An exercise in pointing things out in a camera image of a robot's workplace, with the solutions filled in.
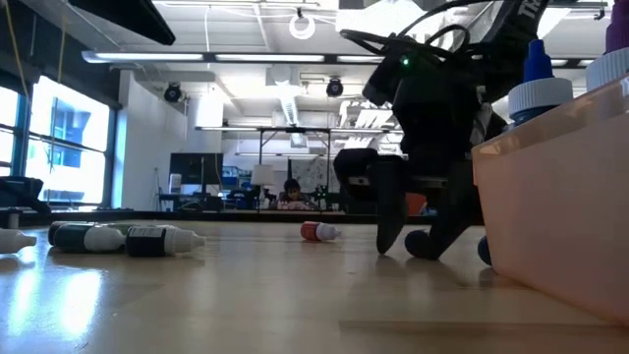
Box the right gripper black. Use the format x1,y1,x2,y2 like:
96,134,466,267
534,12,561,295
333,48,492,262

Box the small dark blue dropper bottle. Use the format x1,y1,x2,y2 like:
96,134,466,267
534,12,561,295
477,235,493,267
404,229,433,260

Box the small red food coloring bottle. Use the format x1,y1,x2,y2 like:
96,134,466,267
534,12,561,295
300,220,342,243

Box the orange translucent plastic bin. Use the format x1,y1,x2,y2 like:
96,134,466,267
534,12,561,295
470,73,629,329

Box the large bottle blue cap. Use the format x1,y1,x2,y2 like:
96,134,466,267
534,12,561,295
507,38,575,127

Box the large bottle purple cap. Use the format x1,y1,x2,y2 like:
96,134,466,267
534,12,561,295
584,0,629,93

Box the small black food coloring bottle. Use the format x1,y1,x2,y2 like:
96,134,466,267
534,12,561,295
125,224,207,259

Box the small green food coloring bottle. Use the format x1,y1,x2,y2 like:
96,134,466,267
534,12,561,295
47,220,127,255

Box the small gray food coloring bottle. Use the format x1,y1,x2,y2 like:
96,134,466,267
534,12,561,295
0,228,38,255

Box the person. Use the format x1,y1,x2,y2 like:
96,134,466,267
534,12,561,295
277,177,315,211

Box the black framed rack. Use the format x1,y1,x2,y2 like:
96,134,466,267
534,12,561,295
256,126,334,212

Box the white lampshade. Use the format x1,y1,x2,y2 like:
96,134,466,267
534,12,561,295
250,164,276,187

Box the background black monitor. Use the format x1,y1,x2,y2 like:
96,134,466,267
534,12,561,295
169,151,225,187

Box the long ceiling light strip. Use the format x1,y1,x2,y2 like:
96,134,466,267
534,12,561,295
81,48,389,65

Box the silver air duct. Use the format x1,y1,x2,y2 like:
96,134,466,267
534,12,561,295
264,63,309,127

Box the black aluminium table frame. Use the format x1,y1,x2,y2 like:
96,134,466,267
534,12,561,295
0,208,379,226

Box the white cable coil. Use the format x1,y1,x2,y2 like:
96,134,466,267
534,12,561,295
288,14,316,41

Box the large glass window wall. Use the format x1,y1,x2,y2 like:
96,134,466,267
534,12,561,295
0,73,113,210

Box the yellow cable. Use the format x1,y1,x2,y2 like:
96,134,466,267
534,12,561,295
2,0,27,99

